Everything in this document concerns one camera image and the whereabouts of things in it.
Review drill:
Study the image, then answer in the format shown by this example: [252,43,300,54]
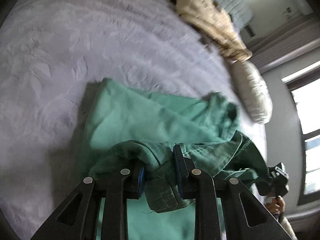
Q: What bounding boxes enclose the green trousers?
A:
[79,79,270,239]

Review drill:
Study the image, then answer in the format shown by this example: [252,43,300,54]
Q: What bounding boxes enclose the grey embossed bedspread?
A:
[0,0,268,240]

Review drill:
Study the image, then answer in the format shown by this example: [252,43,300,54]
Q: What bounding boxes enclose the cream pillow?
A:
[231,61,273,125]

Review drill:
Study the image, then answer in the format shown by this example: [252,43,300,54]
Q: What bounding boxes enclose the beige crumpled blanket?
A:
[171,0,252,62]

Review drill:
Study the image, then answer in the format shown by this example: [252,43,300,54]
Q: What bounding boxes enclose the window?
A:
[282,61,319,205]

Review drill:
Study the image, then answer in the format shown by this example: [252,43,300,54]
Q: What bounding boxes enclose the person's right hand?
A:
[265,196,285,215]

